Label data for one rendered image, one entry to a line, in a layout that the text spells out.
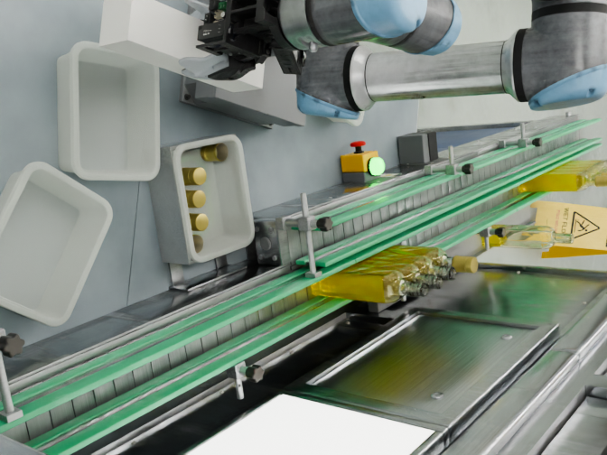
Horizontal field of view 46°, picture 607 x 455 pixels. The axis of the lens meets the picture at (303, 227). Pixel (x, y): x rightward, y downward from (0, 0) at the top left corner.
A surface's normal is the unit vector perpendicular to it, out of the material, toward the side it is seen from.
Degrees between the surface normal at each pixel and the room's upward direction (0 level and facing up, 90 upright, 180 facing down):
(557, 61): 80
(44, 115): 0
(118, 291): 0
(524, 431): 90
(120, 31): 90
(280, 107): 1
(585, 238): 75
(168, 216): 90
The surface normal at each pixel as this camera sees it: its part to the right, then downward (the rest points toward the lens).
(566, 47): -0.42, 0.06
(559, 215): -0.41, -0.30
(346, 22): -0.51, 0.64
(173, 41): 0.77, 0.04
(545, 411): -0.13, -0.97
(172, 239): -0.62, 0.24
